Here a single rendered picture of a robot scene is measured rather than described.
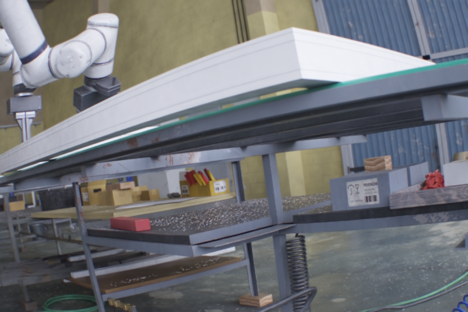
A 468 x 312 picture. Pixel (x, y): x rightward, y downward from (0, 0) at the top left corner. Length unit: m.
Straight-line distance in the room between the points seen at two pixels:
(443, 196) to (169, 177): 9.89
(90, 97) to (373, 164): 0.92
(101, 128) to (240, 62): 0.41
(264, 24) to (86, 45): 8.08
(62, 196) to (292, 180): 5.83
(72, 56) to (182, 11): 10.51
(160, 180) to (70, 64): 10.11
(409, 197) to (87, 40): 0.93
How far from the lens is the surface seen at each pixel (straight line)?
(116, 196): 2.95
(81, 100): 1.30
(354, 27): 8.36
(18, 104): 1.59
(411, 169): 1.62
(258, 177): 9.84
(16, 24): 1.18
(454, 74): 0.59
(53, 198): 3.62
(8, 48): 1.45
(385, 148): 8.05
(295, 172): 8.96
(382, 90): 0.64
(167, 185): 10.99
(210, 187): 2.68
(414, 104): 0.89
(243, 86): 0.71
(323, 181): 8.88
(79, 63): 1.12
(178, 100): 0.81
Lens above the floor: 0.77
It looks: 1 degrees up
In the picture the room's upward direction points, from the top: 8 degrees counter-clockwise
